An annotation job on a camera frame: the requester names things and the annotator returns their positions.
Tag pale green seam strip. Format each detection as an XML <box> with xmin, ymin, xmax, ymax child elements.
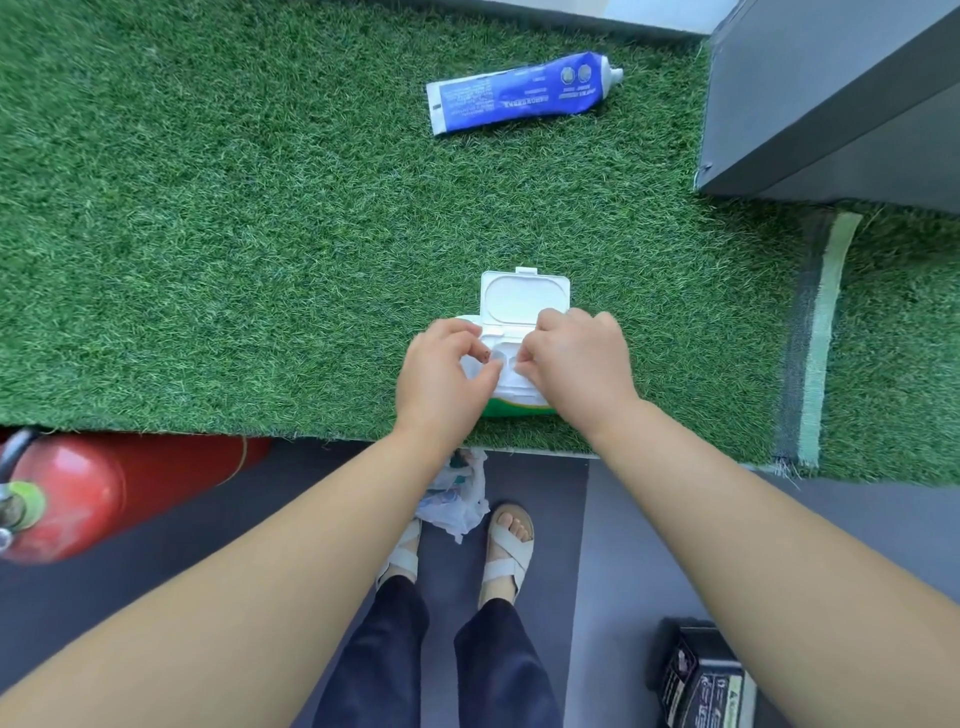
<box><xmin>775</xmin><ymin>209</ymin><xmax>865</xmax><ymax>471</ymax></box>

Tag person's beige sandal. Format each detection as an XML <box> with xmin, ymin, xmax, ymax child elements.
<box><xmin>477</xmin><ymin>503</ymin><xmax>537</xmax><ymax>611</ymax></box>
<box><xmin>374</xmin><ymin>517</ymin><xmax>426</xmax><ymax>595</ymax></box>

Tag crumpled white plastic bag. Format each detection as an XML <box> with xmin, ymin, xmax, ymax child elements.
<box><xmin>414</xmin><ymin>447</ymin><xmax>491</xmax><ymax>546</ymax></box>

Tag person's left beige sandal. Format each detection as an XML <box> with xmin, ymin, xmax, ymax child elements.
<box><xmin>374</xmin><ymin>517</ymin><xmax>426</xmax><ymax>595</ymax></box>

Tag grey metal cabinet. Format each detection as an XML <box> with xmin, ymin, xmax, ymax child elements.
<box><xmin>693</xmin><ymin>0</ymin><xmax>960</xmax><ymax>219</ymax></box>

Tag person's right forearm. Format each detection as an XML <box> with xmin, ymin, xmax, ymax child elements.
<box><xmin>582</xmin><ymin>400</ymin><xmax>960</xmax><ymax>728</ymax></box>

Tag person's left hand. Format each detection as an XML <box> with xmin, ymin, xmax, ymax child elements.
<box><xmin>394</xmin><ymin>318</ymin><xmax>505</xmax><ymax>447</ymax></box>

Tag person's left forearm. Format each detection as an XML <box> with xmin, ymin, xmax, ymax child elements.
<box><xmin>0</xmin><ymin>424</ymin><xmax>482</xmax><ymax>728</ymax></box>

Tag red fire extinguisher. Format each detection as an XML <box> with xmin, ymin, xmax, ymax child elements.
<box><xmin>0</xmin><ymin>426</ymin><xmax>276</xmax><ymax>568</ymax></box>

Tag person's dark navy trousers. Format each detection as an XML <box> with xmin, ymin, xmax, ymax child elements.
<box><xmin>310</xmin><ymin>573</ymin><xmax>564</xmax><ymax>728</ymax></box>

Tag white lidded wet wipes pack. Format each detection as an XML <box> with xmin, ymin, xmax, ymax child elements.
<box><xmin>456</xmin><ymin>265</ymin><xmax>573</xmax><ymax>420</ymax></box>

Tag green artificial grass mat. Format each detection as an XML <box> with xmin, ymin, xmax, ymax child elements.
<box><xmin>0</xmin><ymin>0</ymin><xmax>960</xmax><ymax>486</ymax></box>

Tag black device with label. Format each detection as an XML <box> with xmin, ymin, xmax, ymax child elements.
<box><xmin>648</xmin><ymin>618</ymin><xmax>760</xmax><ymax>728</ymax></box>

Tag person's right beige sandal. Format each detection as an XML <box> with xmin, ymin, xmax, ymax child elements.
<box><xmin>477</xmin><ymin>503</ymin><xmax>537</xmax><ymax>611</ymax></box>

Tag blue white toothpaste tube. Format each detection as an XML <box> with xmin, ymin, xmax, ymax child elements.
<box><xmin>424</xmin><ymin>50</ymin><xmax>626</xmax><ymax>138</ymax></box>

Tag person's right hand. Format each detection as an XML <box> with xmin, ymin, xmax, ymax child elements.
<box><xmin>514</xmin><ymin>306</ymin><xmax>642</xmax><ymax>441</ymax></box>

